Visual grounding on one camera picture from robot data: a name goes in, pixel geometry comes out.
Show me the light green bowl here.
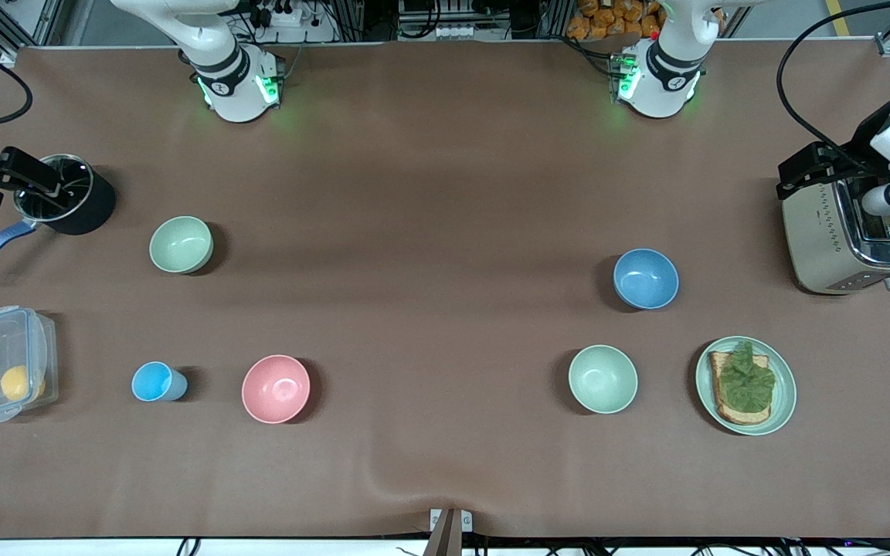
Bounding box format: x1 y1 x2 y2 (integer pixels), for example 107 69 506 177
149 215 214 275
568 344 639 415

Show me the blue bowl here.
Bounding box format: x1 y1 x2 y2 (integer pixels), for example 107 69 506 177
613 248 680 311

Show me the pink bowl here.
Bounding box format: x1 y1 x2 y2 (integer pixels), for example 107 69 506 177
241 354 311 425

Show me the glass lid with blue knob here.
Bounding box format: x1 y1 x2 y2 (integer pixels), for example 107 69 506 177
14 154 95 222

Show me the silver toaster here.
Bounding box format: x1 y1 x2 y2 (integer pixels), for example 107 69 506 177
783 174 890 296

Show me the yellow lemon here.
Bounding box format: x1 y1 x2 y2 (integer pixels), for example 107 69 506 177
0 364 47 402

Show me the green lettuce leaf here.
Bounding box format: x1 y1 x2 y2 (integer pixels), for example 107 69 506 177
717 341 776 412

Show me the light green plate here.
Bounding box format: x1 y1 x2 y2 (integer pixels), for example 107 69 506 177
695 336 797 436

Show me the blue cup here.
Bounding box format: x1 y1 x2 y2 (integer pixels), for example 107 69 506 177
131 361 189 403

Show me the toast slice with crust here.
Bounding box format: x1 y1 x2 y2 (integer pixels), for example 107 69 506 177
708 351 772 425

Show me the bag of orange snacks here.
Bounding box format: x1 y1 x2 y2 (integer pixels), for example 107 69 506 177
566 0 666 41

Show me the white power strip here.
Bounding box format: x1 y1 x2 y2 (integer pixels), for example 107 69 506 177
256 6 305 29
397 23 512 42

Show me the brown table cloth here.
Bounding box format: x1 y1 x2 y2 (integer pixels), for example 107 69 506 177
0 40 890 539

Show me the black saucepan with blue handle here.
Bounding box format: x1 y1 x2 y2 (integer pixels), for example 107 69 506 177
0 154 117 281

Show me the small metal bracket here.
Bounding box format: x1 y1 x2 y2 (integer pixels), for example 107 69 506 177
430 508 473 534

